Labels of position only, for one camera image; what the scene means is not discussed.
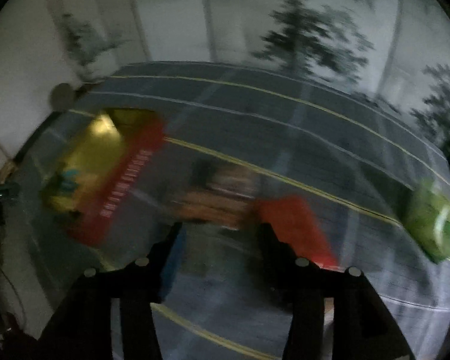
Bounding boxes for plaid blue grey tablecloth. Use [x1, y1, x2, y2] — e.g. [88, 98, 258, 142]
[19, 62, 450, 359]

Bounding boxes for red snack packet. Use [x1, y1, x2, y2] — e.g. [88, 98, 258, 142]
[253, 195, 339, 269]

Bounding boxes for green tissue pack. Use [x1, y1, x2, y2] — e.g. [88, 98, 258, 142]
[403, 180, 450, 264]

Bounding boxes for red gold toffee tin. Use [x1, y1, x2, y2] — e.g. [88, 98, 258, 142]
[42, 108, 165, 247]

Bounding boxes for round stone millstone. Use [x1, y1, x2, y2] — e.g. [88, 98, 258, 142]
[49, 83, 76, 112]

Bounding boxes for painted folding screen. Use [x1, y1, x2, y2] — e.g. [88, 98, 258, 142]
[46, 0, 450, 145]

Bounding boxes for blue candy wrappers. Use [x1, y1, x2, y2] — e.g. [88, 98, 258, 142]
[53, 168, 80, 195]

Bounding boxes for clear long cookie packet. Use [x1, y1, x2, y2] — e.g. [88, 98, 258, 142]
[171, 163, 261, 230]

